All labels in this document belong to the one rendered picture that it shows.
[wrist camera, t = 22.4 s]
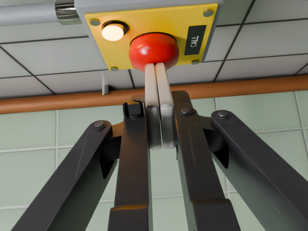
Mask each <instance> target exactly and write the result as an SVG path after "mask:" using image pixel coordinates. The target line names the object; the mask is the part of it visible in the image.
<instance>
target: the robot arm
mask: <svg viewBox="0 0 308 231"><path fill-rule="evenodd" d="M122 110H123V116H124V119H123V121H122V122H120V123H118V124H115V125H111V122H109V121H106V120H98V121H95V122H93V123H91V124H90V125H89V126H88V127H87V129H86V130H85V131H84V133H83V134H82V135H81V137H80V138H79V139H78V141H77V142H76V143H75V145H74V146H73V147H72V149H71V150H70V152H69V153H68V154H67V156H66V157H65V158H64V159H63V161H62V162H61V163H60V165H59V166H58V167H57V169H56V170H55V172H54V173H53V174H52V176H51V177H50V178H49V180H48V181H47V182H46V184H45V185H44V186H43V188H42V189H41V190H40V192H39V193H38V194H37V196H36V197H35V199H34V200H33V201H32V202H31V204H30V205H29V206H28V208H27V209H26V210H25V212H24V213H23V214H22V216H21V217H20V219H19V220H18V221H17V223H16V224H15V225H14V226H13V228H12V229H11V231H85V230H86V228H87V226H88V224H89V222H90V220H91V218H92V216H93V214H94V212H95V210H96V207H97V205H98V203H99V201H100V199H101V197H102V195H103V193H104V191H105V189H106V186H107V184H108V182H109V180H110V178H111V176H112V174H113V172H114V170H115V168H116V166H117V163H118V159H119V164H118V173H117V181H116V190H115V201H114V207H113V208H111V209H110V214H109V222H108V229H107V231H154V230H153V209H152V187H151V165H150V149H151V150H160V148H162V141H163V148H165V149H174V147H176V160H178V166H179V172H180V178H181V187H182V193H183V199H184V205H185V212H186V218H187V226H188V231H241V229H240V226H239V223H238V221H237V217H236V214H235V211H234V208H233V206H232V203H231V201H230V199H228V198H227V199H226V198H225V196H224V193H223V189H222V186H221V183H220V180H219V177H218V174H217V171H216V168H215V165H214V162H213V160H214V161H215V162H216V164H217V165H218V166H219V168H220V169H221V170H222V172H223V173H224V175H225V176H226V177H227V179H228V180H229V182H230V183H231V184H232V186H233V187H234V188H235V190H236V191H237V192H238V194H239V195H240V196H241V198H242V199H243V201H244V202H245V203H246V205H247V206H248V207H249V209H250V210H251V212H252V213H253V214H254V216H255V217H256V218H257V220H258V221H259V222H260V224H261V225H262V227H263V228H264V229H265V230H266V231H308V181H307V180H306V179H305V178H304V177H302V176H301V175H300V174H299V173H298V172H297V171H296V170H295V169H294V168H293V167H291V166H290V165H289V164H288V163H287V162H286V161H285V160H284V159H283V158H282V157H280V156H279V155H278V154H277V153H276V152H275V151H274V150H273V149H272V148H271V147H270V146H269V145H268V144H267V143H266V142H264V141H263V140H262V139H261V138H260V137H259V136H258V135H257V134H256V133H255V132H253V131H252V130H251V129H250V128H249V127H248V126H247V125H246V124H245V123H244V122H243V121H241V120H240V119H239V118H238V117H237V116H236V115H235V114H234V113H232V112H231V111H227V110H217V111H214V112H213V113H211V117H207V116H201V115H198V112H197V111H196V110H195V109H194V108H193V105H192V103H191V100H190V98H189V94H188V93H187V92H186V91H184V90H181V91H171V88H170V84H169V80H168V76H167V71H166V67H165V64H164V63H163V62H161V63H156V65H154V64H153V63H149V64H147V65H145V94H136V95H131V96H130V97H129V98H128V100H127V101H125V102H124V103H123V104H122ZM161 133H162V136H161ZM161 137H162V141H161Z"/></svg>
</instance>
